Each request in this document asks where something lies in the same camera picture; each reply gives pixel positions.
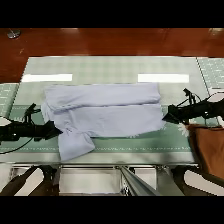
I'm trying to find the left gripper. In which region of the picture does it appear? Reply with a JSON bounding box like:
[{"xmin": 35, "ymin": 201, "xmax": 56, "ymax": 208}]
[{"xmin": 31, "ymin": 120, "xmax": 56, "ymax": 141}]

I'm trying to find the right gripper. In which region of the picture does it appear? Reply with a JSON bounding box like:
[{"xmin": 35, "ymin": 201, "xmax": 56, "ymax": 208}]
[{"xmin": 168, "ymin": 104, "xmax": 194, "ymax": 126}]

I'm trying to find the brown garment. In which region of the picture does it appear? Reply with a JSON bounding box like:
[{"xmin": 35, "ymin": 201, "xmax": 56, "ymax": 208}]
[{"xmin": 185, "ymin": 123, "xmax": 224, "ymax": 181}]

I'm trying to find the light blue shirt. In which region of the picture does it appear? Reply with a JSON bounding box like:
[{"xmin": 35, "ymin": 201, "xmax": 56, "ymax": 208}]
[{"xmin": 41, "ymin": 82, "xmax": 167, "ymax": 162}]

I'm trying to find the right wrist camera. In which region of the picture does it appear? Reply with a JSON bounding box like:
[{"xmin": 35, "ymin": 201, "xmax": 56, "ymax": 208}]
[{"xmin": 182, "ymin": 87, "xmax": 198, "ymax": 107}]

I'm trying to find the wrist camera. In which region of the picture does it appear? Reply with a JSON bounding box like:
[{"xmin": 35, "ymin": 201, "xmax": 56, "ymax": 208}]
[
  {"xmin": 23, "ymin": 102, "xmax": 42, "ymax": 124},
  {"xmin": 182, "ymin": 87, "xmax": 198, "ymax": 107}
]

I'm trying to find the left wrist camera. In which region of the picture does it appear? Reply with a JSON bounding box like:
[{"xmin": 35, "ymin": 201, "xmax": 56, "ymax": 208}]
[{"xmin": 23, "ymin": 102, "xmax": 42, "ymax": 124}]

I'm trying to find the black cable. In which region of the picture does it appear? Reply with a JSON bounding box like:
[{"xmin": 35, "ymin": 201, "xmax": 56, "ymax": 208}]
[{"xmin": 0, "ymin": 136, "xmax": 35, "ymax": 156}]

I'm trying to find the silver frame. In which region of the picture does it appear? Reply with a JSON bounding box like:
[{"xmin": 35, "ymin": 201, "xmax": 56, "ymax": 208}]
[{"xmin": 0, "ymin": 161, "xmax": 202, "ymax": 197}]

